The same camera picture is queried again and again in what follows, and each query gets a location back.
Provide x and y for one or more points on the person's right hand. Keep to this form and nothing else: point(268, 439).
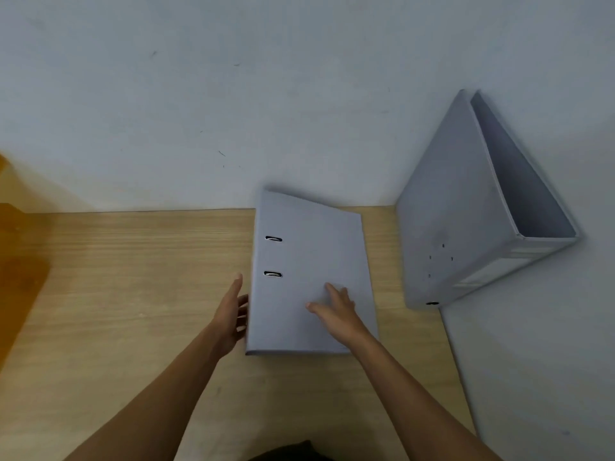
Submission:
point(343, 322)

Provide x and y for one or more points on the person's left hand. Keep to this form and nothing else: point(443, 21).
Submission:
point(225, 326)

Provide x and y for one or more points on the person's left thumb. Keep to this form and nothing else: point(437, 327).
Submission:
point(234, 288)

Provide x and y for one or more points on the person's right thumb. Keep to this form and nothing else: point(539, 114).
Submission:
point(319, 311)

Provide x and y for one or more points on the grey lever arch binder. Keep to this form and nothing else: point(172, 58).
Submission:
point(312, 254)
point(451, 220)

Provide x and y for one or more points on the person's right forearm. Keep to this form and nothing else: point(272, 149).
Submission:
point(418, 408)

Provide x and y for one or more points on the person's left forearm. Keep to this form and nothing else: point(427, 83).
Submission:
point(158, 403)

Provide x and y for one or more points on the person's dark clothing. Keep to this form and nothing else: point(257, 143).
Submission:
point(293, 453)

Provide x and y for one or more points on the brown wooden furniture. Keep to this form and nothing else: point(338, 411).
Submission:
point(17, 264)

